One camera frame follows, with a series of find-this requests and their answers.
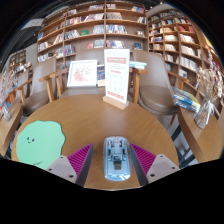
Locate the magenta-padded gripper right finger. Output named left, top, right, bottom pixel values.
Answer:
left=128, top=143, right=181, bottom=187

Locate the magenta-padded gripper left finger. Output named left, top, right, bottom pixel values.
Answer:
left=45, top=143, right=95, bottom=187

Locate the transparent blue computer mouse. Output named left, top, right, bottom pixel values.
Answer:
left=102, top=135, right=132, bottom=182

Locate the green blob-shaped mouse pad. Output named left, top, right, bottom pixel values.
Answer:
left=15, top=120, right=67, bottom=170

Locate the round wooden side table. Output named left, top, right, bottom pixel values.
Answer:
left=0, top=101, right=24, bottom=158
left=176, top=106, right=224, bottom=164

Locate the glass vase with dried flowers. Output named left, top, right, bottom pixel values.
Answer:
left=193, top=49, right=224, bottom=130
left=0, top=69, right=18, bottom=123

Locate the stack of colourful books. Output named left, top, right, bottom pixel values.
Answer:
left=171, top=85, right=202, bottom=114

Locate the white framed floral picture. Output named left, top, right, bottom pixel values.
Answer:
left=66, top=59, right=99, bottom=88

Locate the dark blue book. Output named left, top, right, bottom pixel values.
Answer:
left=96, top=64, right=106, bottom=87

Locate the white red sign wooden base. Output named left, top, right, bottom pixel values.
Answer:
left=102, top=48, right=131, bottom=111

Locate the light blue book stack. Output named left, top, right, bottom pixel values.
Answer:
left=129, top=60, right=148, bottom=70

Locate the small distant wooden bookshelf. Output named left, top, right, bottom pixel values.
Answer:
left=8, top=49, right=34, bottom=79

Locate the curved wooden bookshelf unit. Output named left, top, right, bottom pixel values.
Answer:
left=146, top=9, right=224, bottom=114

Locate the wide wooden bookshelf unit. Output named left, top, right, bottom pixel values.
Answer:
left=35, top=1, right=148, bottom=71

